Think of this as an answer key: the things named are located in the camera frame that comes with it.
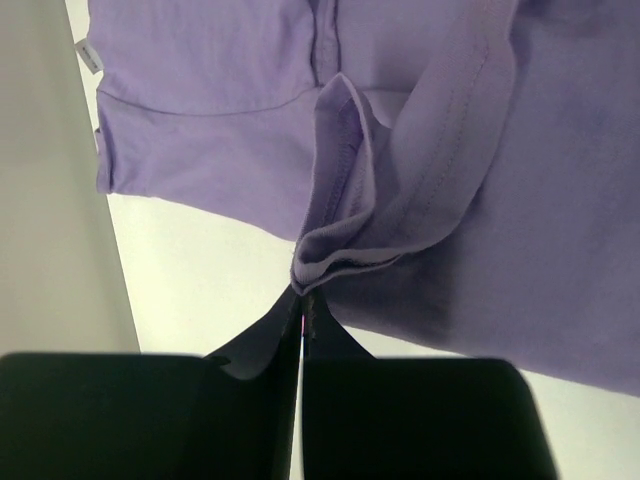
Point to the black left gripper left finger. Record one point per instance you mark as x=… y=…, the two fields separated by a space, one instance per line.
x=227 y=415

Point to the purple t shirt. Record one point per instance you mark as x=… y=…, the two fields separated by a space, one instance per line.
x=461 y=174

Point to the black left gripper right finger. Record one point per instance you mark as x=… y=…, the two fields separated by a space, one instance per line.
x=365 y=417

